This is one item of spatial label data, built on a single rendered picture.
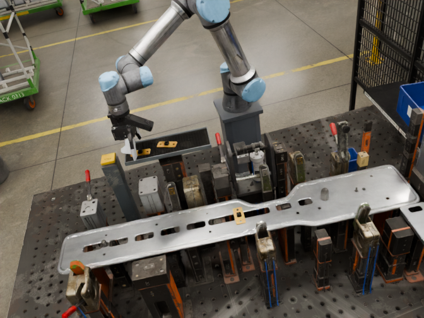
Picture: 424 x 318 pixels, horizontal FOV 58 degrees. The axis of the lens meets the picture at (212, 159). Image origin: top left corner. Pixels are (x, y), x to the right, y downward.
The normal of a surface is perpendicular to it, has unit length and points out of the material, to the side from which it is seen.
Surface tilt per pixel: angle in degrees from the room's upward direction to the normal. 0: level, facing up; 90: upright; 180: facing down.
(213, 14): 83
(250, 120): 90
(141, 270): 0
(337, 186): 0
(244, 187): 0
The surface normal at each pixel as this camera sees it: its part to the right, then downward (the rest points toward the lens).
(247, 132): 0.22, 0.59
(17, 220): -0.15, -0.76
